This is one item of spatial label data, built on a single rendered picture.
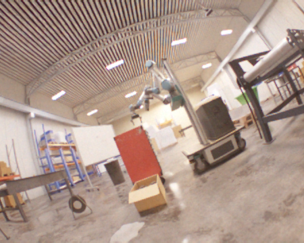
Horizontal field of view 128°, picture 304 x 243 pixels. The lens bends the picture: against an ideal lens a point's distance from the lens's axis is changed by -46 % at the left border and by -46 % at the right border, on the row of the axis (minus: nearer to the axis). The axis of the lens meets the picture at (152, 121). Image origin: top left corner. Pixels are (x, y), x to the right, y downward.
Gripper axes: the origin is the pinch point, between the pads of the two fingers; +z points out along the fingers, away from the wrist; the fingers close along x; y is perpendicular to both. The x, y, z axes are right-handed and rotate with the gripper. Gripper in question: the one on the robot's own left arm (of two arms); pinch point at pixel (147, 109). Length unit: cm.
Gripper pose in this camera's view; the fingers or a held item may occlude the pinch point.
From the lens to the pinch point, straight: 190.6
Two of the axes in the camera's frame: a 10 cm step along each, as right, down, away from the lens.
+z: 0.3, 10.0, 0.5
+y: -9.8, 0.2, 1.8
